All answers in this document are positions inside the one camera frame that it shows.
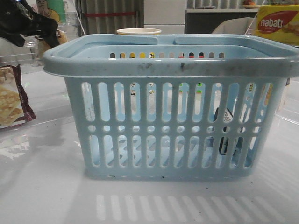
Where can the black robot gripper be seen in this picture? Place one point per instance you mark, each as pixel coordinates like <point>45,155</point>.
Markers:
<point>18,19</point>

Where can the clear acrylic shelf right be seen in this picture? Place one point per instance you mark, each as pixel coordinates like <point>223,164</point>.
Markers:
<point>277,76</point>

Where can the dark tissue pack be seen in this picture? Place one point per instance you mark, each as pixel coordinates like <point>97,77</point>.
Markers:
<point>223,146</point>

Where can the yellow nabati wafer box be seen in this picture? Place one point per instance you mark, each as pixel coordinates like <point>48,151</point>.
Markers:
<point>278,23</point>

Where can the clear acrylic shelf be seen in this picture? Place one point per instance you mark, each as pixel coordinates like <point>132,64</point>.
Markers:
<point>29,56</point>
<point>277,76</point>

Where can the light blue plastic basket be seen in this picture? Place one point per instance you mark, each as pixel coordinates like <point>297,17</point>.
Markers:
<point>144,105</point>

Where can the yellow paper cup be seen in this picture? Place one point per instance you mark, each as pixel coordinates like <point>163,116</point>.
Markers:
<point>138,31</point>

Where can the green cartoon snack package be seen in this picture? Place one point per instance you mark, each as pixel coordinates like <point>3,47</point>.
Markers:
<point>53,9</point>

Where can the white cabinet background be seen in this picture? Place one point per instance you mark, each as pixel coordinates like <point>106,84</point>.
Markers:
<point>166,15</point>

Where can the clear acrylic shelf left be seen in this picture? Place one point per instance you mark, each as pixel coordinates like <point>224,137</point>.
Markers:
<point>29,56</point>

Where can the brown cracker package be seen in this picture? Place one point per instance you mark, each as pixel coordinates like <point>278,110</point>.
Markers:
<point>14,104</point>

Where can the beige chair background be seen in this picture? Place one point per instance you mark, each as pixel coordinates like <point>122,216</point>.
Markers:
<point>237,26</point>

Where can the packaged bread bun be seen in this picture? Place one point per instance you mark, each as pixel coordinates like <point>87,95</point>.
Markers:
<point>42,46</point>

